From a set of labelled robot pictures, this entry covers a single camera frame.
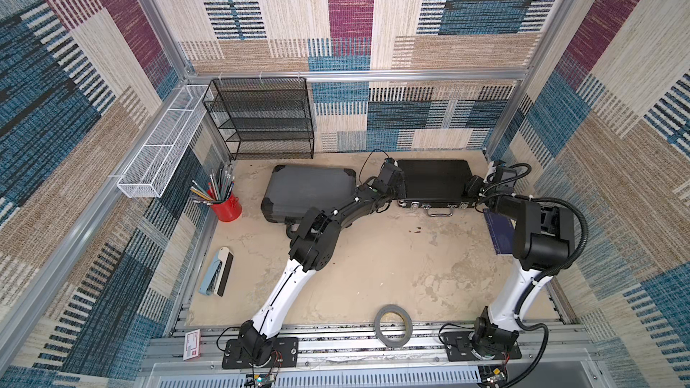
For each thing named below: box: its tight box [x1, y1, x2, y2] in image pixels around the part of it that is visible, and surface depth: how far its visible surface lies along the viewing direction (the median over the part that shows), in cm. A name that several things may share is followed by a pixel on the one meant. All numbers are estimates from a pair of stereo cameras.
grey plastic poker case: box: [260, 164, 357, 224], surface depth 104 cm
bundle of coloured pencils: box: [189, 167, 236, 205], surface depth 98 cm
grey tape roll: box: [373, 304, 414, 349], surface depth 78 cm
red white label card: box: [182, 328, 201, 362], surface depth 76 cm
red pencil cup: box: [211, 194, 243, 222], surface depth 102 cm
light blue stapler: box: [198, 246, 235, 298], surface depth 87 cm
